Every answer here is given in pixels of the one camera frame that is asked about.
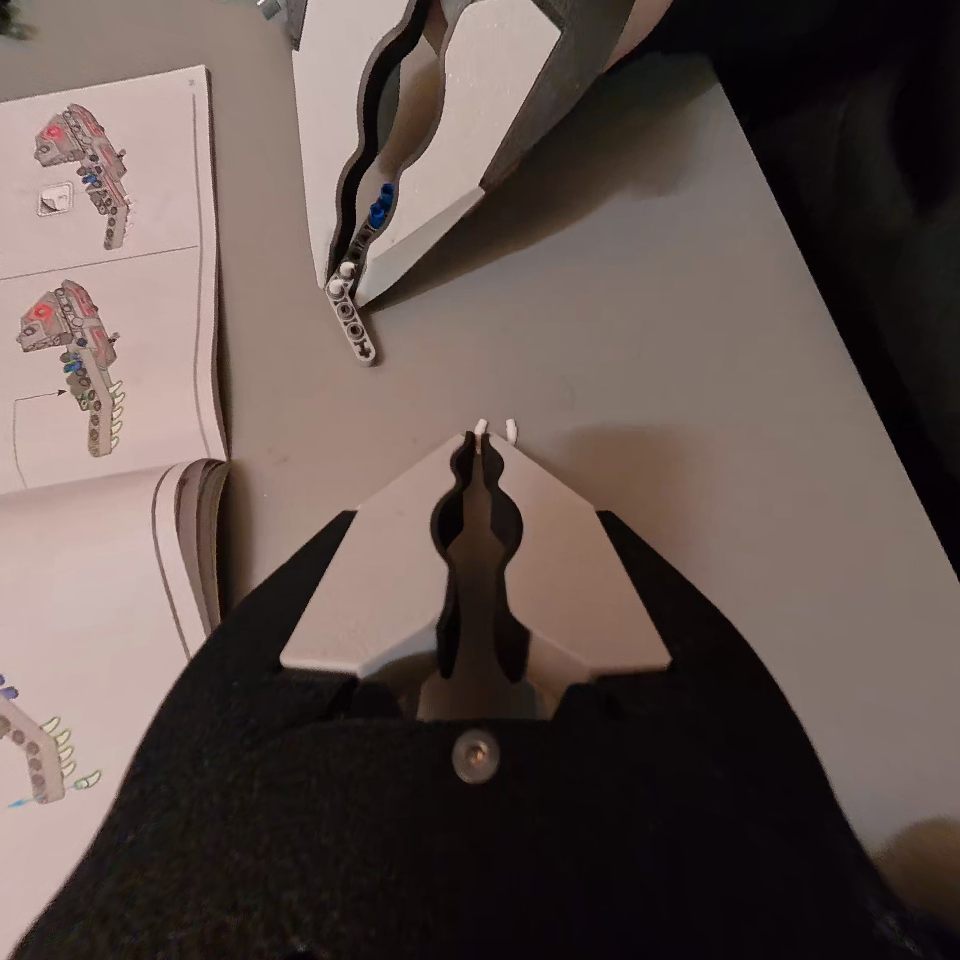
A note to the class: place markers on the person's black clothed body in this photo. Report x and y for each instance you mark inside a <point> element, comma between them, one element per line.
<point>900,375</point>

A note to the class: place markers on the toy instruction booklet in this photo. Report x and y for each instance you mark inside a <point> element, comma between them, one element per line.
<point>150,300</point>

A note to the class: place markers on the grey toy beam with pins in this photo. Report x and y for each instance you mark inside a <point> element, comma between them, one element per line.
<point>356,330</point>

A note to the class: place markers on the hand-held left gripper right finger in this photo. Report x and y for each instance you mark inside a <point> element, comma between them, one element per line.
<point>585,585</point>

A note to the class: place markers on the person's right hand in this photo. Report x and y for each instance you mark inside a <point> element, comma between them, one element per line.
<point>645,22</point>

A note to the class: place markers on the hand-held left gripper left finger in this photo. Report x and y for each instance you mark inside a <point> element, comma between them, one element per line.
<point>375,585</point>

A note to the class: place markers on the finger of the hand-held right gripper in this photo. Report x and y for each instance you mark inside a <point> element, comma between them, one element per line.
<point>330,135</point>
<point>495,90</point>

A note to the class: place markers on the person's right forearm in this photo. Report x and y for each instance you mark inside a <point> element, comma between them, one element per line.
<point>787,75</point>

